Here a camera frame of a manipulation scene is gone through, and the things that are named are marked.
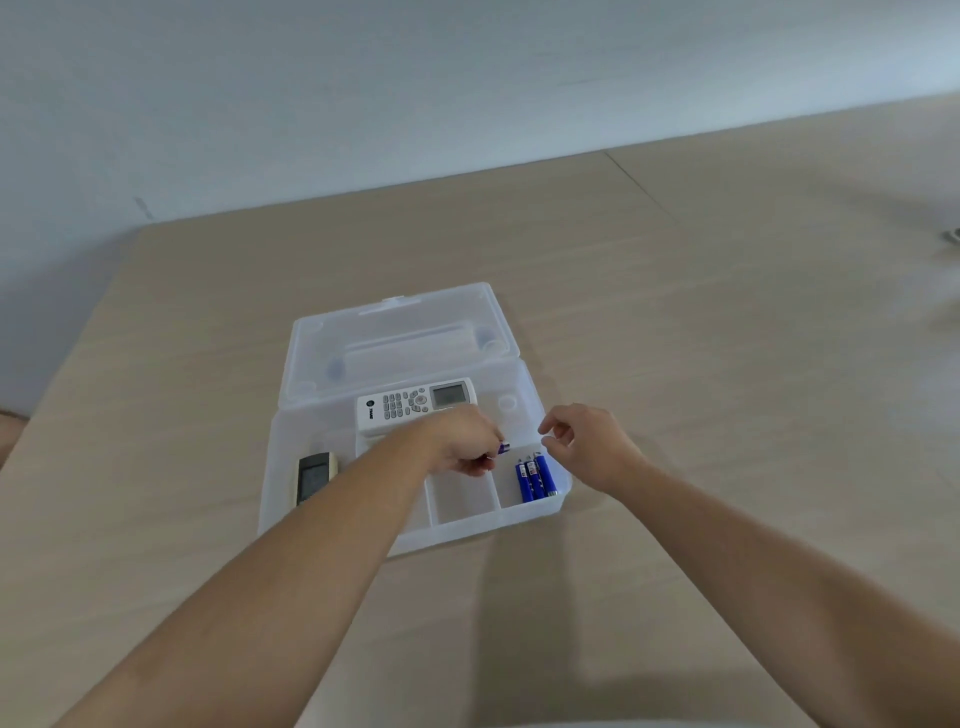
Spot beige remote control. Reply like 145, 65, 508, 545
294, 452, 339, 508

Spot person's right forearm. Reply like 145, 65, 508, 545
611, 457, 960, 728

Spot person's left hand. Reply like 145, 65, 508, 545
411, 405, 508, 479

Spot clear plastic storage box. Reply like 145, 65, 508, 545
257, 282, 573, 560

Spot person's left forearm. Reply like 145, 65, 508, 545
51, 421, 445, 728

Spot person's right hand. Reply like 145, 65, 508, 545
537, 403, 648, 497

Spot white remote control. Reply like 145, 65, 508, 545
355, 377, 479, 438

